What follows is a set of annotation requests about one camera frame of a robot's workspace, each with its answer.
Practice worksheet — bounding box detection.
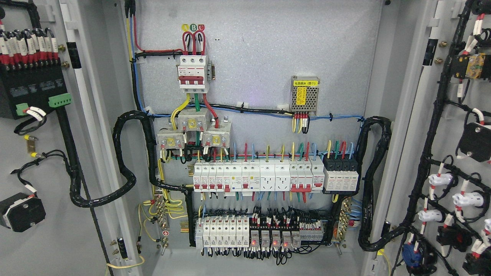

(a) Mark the grey cabinet door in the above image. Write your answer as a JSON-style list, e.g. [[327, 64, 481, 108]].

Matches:
[[361, 0, 491, 276], [1, 0, 139, 276]]

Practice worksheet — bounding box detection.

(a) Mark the current transformers cluster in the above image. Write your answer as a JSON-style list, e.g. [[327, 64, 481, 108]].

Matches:
[[157, 108, 232, 153]]

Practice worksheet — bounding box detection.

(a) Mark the white socket breaker row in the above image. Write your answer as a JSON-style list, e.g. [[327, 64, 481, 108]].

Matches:
[[193, 159, 325, 196]]

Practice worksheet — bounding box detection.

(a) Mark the metal mesh power supply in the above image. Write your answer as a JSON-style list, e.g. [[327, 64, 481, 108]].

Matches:
[[290, 76, 320, 115]]

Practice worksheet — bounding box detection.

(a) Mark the red three-pole main breaker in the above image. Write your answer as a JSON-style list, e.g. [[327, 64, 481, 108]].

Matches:
[[177, 55, 212, 94]]

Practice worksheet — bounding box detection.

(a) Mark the relay and terminal row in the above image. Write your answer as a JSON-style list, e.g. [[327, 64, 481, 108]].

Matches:
[[193, 206, 326, 259]]

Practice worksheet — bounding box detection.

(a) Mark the black surge protector block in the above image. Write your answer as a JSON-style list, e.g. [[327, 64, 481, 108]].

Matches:
[[323, 156, 359, 195]]

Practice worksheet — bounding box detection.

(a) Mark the brass ground terminal bar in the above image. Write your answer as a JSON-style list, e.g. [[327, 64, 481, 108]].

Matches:
[[153, 194, 170, 256]]

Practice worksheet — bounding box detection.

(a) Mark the black digital power meter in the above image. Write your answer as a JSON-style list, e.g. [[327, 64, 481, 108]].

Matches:
[[0, 61, 72, 119]]

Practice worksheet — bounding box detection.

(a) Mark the left black cable conduit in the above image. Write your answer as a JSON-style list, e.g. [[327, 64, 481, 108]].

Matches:
[[69, 110, 192, 208]]

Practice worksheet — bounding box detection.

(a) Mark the left door rotary switch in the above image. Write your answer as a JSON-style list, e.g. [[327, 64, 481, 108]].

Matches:
[[0, 193, 46, 232]]

